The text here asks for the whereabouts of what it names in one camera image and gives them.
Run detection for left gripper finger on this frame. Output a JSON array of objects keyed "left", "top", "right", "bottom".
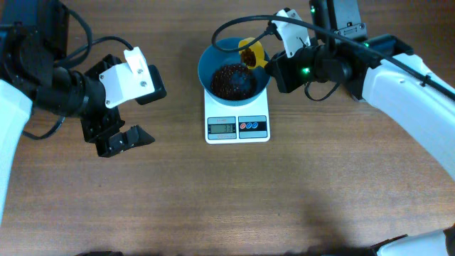
[
  {"left": 95, "top": 125, "right": 155, "bottom": 158},
  {"left": 135, "top": 65, "right": 167, "bottom": 105}
]

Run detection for red adzuki beans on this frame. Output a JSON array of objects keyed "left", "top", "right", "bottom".
[{"left": 210, "top": 62, "right": 257, "bottom": 100}]

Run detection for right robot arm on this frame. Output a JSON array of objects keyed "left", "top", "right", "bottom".
[{"left": 266, "top": 1, "right": 454, "bottom": 175}]

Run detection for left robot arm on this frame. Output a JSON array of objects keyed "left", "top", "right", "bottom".
[{"left": 1, "top": 0, "right": 166, "bottom": 197}]

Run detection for blue plastic bowl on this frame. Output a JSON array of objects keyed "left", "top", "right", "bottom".
[{"left": 198, "top": 46, "right": 271, "bottom": 106}]

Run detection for white digital kitchen scale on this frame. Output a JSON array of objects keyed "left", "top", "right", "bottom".
[{"left": 204, "top": 90, "right": 271, "bottom": 144}]

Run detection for right black cable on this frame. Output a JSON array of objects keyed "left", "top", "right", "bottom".
[{"left": 211, "top": 14, "right": 455, "bottom": 102}]

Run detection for black cable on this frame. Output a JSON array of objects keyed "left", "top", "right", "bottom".
[
  {"left": 211, "top": 14, "right": 455, "bottom": 102},
  {"left": 21, "top": 9, "right": 134, "bottom": 141}
]

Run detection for left black cable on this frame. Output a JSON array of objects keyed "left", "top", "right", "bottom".
[{"left": 21, "top": 9, "right": 134, "bottom": 141}]

